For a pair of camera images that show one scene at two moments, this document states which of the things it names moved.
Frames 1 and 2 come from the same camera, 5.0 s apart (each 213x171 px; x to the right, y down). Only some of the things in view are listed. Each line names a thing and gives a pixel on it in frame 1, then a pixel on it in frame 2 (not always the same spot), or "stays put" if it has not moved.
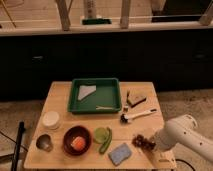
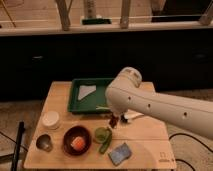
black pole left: [21, 128] stays put
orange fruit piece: [78, 143] stays put
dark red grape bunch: [145, 143] -> [113, 121]
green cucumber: [105, 145] stays put
